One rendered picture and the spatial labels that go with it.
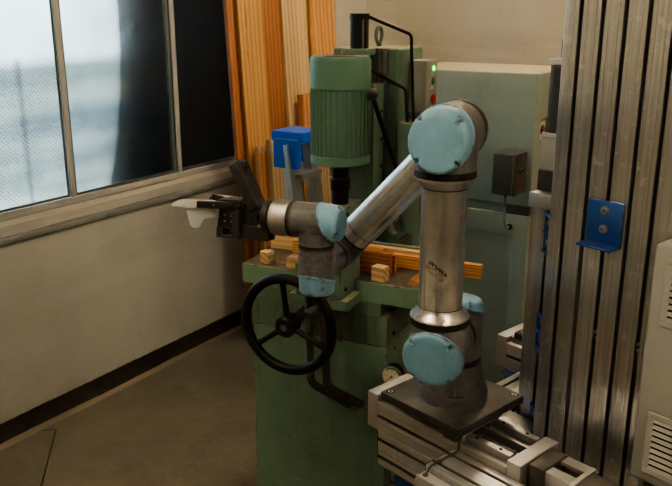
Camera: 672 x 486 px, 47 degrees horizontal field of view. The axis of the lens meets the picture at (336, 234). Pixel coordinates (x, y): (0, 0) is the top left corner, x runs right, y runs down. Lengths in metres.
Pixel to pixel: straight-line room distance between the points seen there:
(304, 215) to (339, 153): 0.68
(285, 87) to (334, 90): 1.86
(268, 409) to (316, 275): 0.99
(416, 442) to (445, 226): 0.56
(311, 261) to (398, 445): 0.51
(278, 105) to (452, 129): 2.68
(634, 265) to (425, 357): 0.43
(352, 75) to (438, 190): 0.82
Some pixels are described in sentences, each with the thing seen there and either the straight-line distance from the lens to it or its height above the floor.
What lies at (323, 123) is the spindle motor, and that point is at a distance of 2.21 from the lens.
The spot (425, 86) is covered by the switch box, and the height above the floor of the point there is 1.40.
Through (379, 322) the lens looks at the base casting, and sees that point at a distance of 2.19.
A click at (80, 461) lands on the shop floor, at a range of 3.18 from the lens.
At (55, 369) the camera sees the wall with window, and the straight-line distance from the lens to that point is 3.41.
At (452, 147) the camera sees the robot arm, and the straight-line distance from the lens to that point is 1.38.
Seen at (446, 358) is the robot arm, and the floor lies 1.00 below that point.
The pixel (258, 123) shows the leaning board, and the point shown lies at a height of 1.10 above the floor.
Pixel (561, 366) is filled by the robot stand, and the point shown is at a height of 0.91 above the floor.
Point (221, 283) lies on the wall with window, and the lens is 4.02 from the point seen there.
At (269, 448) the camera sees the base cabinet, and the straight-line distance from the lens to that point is 2.56.
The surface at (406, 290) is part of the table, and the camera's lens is 2.13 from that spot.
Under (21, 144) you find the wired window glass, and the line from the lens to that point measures 3.21.
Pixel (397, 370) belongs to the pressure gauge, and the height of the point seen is 0.68.
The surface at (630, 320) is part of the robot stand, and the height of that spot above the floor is 1.06.
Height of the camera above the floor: 1.62
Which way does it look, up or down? 16 degrees down
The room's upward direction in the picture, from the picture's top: straight up
